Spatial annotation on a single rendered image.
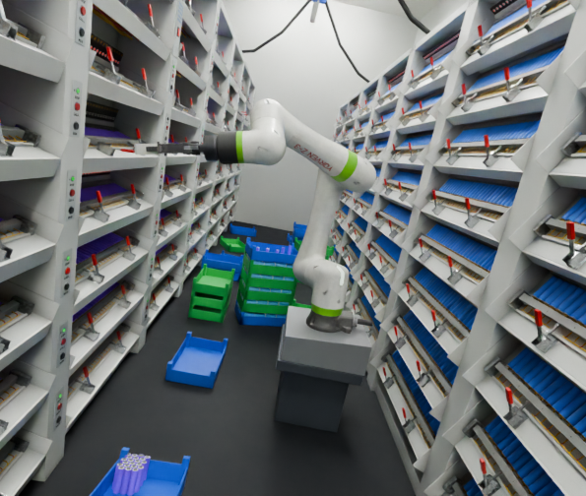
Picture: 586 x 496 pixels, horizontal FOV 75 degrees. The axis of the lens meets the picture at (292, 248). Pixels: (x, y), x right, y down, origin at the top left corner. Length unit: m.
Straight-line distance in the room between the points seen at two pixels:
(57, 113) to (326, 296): 0.99
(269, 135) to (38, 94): 0.54
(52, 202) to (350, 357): 1.04
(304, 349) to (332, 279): 0.28
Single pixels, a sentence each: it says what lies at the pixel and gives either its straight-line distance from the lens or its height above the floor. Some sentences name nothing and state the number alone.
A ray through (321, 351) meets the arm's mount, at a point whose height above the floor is 0.34.
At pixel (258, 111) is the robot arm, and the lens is 1.21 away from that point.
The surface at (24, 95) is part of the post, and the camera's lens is 1.05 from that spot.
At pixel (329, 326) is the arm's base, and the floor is 0.41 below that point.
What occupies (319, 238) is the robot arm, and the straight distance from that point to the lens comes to 1.55.
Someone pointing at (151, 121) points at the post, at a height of 1.02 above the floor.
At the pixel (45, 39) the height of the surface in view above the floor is 1.13.
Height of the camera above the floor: 0.99
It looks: 13 degrees down
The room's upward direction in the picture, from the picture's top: 11 degrees clockwise
